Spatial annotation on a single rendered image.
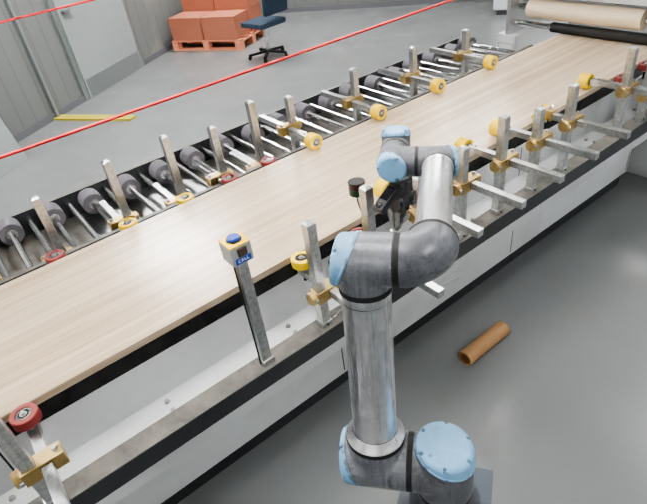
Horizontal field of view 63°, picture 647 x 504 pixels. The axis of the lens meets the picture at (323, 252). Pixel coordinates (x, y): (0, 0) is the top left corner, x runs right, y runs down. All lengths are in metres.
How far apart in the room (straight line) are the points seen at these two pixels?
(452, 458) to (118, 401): 1.11
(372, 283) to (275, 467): 1.52
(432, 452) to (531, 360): 1.48
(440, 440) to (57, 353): 1.22
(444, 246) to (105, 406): 1.29
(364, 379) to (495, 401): 1.45
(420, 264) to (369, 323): 0.18
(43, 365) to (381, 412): 1.11
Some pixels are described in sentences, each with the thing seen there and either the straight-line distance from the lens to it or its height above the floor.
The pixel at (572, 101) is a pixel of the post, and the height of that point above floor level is 1.06.
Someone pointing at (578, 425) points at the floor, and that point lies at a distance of 2.63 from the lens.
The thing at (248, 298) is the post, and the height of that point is 1.01.
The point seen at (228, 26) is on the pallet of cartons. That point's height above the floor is 0.34.
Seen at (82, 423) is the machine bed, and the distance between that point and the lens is 1.97.
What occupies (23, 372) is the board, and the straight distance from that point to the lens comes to 1.94.
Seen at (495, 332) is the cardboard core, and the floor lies 0.08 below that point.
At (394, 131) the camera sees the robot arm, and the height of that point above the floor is 1.37.
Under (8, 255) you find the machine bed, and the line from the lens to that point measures 3.01.
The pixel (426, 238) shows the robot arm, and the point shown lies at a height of 1.44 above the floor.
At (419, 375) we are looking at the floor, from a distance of 2.70.
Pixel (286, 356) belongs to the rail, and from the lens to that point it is 1.89.
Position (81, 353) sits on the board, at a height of 0.90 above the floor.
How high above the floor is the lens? 2.07
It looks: 36 degrees down
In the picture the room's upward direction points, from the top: 9 degrees counter-clockwise
